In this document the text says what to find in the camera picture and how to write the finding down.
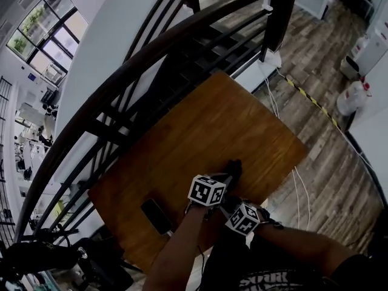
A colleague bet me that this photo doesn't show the person's left forearm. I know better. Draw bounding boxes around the person's left forearm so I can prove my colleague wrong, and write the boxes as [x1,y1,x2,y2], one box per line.
[144,206,213,291]

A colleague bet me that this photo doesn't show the black smartphone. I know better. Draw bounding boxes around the black smartphone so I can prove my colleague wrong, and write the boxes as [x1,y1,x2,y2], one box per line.
[139,198,173,235]

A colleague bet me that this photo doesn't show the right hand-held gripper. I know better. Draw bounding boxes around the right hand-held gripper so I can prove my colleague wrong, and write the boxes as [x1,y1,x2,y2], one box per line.
[221,196,261,235]

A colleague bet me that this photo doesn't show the white floor cable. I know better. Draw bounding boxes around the white floor cable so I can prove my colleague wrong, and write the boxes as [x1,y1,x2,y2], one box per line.
[332,122,383,189]
[257,62,312,232]

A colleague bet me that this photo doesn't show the person's right forearm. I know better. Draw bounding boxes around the person's right forearm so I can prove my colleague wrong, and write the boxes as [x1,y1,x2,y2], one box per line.
[252,224,361,281]

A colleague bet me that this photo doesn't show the black printed shirt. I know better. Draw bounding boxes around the black printed shirt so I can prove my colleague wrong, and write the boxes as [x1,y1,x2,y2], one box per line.
[201,233,388,291]

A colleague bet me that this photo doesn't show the white power strip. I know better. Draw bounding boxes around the white power strip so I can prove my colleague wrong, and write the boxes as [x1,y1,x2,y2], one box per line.
[258,48,283,70]

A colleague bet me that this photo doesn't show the black backpack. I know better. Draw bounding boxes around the black backpack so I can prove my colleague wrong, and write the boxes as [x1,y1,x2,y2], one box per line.
[0,241,84,283]

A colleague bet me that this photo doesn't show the black chair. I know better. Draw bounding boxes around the black chair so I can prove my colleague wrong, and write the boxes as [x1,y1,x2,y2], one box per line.
[78,237,135,291]

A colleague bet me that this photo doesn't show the large glass window front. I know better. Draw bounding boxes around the large glass window front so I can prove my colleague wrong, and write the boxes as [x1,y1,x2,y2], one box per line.
[5,0,89,79]

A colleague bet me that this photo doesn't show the white cabinet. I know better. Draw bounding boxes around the white cabinet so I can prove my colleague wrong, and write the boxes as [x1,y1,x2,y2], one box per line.
[352,30,388,76]

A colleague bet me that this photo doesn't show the dark staircase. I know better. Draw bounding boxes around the dark staircase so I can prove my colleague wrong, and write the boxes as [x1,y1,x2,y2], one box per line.
[181,19,265,82]

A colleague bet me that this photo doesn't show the white waste bin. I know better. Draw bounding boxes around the white waste bin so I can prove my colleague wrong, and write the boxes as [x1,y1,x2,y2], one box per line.
[339,55,362,80]

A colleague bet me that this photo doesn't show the white desk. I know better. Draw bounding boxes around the white desk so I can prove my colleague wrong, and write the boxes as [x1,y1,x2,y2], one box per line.
[347,95,388,176]

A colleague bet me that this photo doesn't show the clear plastic water jug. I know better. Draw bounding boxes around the clear plastic water jug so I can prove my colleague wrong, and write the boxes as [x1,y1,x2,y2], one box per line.
[336,76,373,116]

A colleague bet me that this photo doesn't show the yellow black floor tape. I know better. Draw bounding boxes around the yellow black floor tape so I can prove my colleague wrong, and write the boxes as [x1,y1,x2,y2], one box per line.
[284,75,343,130]

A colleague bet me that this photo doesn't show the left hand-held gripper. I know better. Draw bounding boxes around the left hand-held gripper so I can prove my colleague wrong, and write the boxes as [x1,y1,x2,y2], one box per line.
[187,172,234,208]

